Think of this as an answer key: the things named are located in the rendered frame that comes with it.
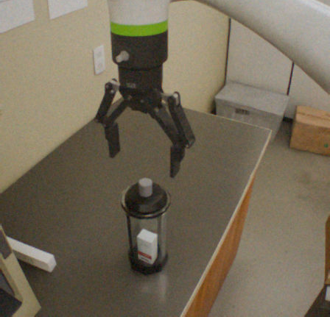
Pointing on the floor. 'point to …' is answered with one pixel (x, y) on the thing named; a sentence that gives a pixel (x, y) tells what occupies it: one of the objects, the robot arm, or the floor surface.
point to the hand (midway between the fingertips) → (144, 159)
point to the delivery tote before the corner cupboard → (253, 106)
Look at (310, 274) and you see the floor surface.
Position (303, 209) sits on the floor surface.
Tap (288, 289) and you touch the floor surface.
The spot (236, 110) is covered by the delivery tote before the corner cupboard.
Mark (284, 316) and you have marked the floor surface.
